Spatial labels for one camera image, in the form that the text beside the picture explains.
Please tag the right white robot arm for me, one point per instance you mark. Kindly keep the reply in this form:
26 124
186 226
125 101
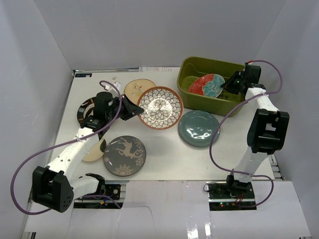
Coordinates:
266 133

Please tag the black rimmed striped plate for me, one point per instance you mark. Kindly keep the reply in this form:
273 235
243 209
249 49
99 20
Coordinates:
85 109

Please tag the beige bird branch plate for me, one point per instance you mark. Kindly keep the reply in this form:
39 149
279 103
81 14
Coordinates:
136 88

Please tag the printed paper sheet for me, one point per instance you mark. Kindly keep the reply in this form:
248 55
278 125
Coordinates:
159 69

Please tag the grey-blue glazed plate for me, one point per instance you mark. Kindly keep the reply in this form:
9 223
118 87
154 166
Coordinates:
197 128

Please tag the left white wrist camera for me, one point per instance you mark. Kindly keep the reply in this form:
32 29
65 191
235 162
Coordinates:
113 89

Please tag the olive green plastic bin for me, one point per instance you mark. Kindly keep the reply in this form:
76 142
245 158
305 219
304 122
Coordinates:
193 68

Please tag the red and teal flower plate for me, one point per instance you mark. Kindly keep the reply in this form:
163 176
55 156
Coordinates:
208 85

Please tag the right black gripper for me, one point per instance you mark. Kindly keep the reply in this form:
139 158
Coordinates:
228 85

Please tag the cream plate with dark patch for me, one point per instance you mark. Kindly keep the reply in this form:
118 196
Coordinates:
96 152

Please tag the grey reindeer snowflake plate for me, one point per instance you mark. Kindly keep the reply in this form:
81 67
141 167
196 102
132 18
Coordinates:
124 156

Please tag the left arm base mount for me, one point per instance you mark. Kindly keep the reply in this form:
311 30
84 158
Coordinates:
111 196

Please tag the white petal pattern bowl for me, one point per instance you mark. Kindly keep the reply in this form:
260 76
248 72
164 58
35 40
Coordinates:
163 108

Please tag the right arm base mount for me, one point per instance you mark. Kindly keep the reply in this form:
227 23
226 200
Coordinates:
220 199

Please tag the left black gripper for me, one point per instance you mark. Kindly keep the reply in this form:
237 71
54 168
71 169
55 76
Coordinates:
125 107

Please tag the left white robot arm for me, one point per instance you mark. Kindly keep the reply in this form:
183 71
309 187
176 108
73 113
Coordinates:
52 185

